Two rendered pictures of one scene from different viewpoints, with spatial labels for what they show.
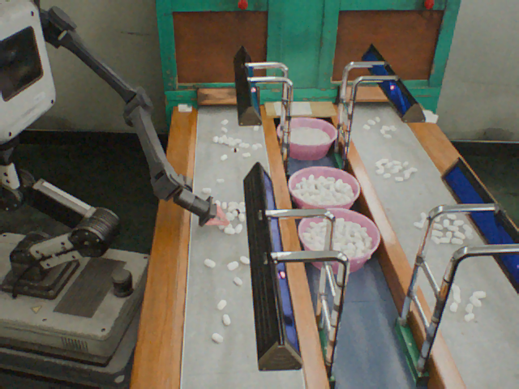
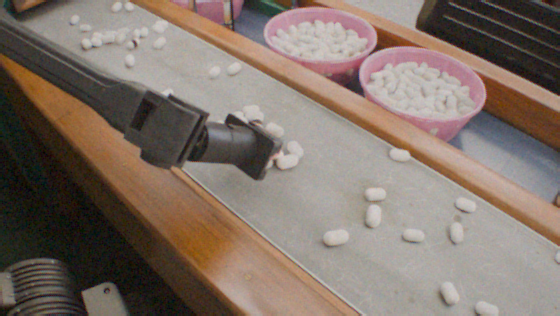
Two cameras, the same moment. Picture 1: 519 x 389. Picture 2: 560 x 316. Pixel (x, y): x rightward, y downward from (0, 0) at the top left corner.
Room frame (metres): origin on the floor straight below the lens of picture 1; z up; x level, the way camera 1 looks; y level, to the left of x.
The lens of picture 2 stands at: (0.96, 0.45, 1.28)
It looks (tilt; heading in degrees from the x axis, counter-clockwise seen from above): 44 degrees down; 318
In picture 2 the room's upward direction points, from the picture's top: straight up
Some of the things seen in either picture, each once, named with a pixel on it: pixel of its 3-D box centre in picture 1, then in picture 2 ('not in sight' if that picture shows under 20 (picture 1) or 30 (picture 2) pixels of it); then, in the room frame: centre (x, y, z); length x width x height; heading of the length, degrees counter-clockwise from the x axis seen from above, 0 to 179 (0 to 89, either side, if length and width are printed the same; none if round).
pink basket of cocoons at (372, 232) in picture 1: (336, 242); (418, 97); (1.33, -0.28, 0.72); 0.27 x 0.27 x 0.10
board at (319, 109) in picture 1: (300, 109); not in sight; (2.27, -0.22, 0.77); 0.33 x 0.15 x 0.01; 94
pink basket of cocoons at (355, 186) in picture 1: (323, 195); (319, 48); (1.61, -0.26, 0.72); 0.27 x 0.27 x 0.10
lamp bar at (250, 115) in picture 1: (246, 80); not in sight; (1.86, 0.03, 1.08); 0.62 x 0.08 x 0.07; 4
